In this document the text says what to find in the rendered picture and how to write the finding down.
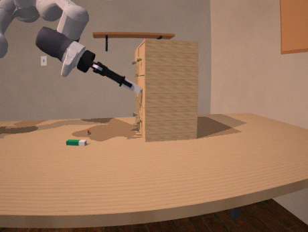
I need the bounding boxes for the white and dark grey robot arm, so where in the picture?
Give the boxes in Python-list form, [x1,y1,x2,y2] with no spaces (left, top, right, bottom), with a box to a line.
[0,0,89,77]

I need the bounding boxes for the small wooden chest of drawers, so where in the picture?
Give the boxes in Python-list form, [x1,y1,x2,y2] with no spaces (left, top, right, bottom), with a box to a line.
[135,39,198,142]

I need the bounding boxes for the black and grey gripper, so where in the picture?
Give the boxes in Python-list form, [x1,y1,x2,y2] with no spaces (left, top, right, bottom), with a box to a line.
[77,50,142,94]

